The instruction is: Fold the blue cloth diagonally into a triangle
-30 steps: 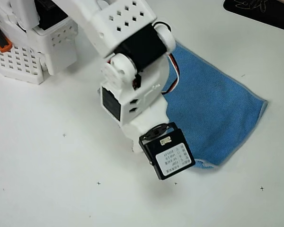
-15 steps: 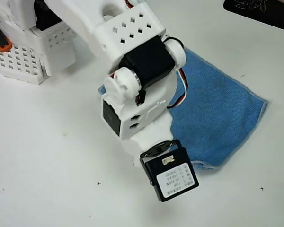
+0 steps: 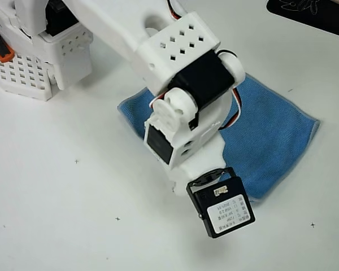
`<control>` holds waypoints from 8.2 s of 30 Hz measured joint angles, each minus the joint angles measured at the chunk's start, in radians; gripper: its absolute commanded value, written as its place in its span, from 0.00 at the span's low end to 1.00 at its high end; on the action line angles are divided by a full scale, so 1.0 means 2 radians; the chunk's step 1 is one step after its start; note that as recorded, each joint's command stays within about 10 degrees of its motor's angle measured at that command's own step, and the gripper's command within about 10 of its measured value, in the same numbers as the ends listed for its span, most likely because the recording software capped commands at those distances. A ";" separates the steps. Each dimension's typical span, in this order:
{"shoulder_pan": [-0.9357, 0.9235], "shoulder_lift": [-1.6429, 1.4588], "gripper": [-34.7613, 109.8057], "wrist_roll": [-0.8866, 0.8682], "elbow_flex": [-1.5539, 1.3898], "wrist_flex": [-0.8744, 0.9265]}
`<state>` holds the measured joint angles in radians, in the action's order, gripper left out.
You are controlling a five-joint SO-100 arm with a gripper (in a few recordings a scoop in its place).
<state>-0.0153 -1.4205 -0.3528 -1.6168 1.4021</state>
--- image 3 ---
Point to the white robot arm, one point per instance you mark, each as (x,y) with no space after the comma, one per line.
(115,25)

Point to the orange and black clamp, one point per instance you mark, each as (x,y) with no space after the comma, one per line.
(0,46)

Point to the black camera module with label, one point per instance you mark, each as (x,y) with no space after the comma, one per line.
(223,209)

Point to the blue microfibre cloth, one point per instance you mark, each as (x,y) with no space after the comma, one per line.
(271,141)

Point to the white perforated arm base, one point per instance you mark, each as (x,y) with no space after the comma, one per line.
(22,79)

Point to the black mat with line drawing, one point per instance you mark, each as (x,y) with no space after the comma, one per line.
(313,17)

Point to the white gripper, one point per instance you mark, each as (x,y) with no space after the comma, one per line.
(192,171)

